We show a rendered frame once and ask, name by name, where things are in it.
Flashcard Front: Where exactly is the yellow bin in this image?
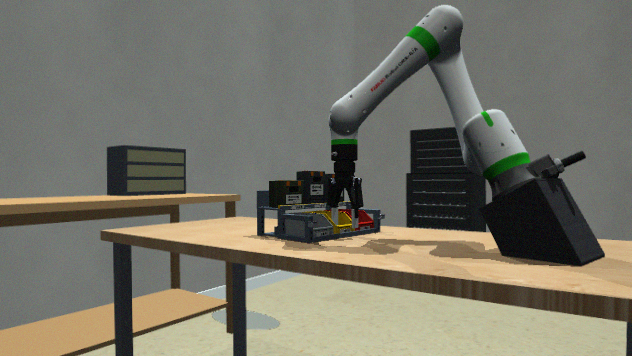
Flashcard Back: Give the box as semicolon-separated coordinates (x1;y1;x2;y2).
304;211;355;234

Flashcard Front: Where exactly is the grey open bin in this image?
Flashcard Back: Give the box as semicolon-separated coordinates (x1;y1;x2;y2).
285;212;334;237

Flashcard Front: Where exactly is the grey bin rack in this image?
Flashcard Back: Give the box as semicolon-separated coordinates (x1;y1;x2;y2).
257;190;385;243

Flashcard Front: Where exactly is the red open bin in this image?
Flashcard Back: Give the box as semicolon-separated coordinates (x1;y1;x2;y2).
338;209;374;231

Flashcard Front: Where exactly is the olive green case with orange latches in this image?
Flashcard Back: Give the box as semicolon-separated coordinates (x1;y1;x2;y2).
269;180;304;208

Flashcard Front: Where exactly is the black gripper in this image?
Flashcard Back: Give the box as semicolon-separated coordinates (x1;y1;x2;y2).
327;162;363;228

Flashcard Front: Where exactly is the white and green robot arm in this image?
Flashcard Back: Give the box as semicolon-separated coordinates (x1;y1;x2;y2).
328;5;586;201

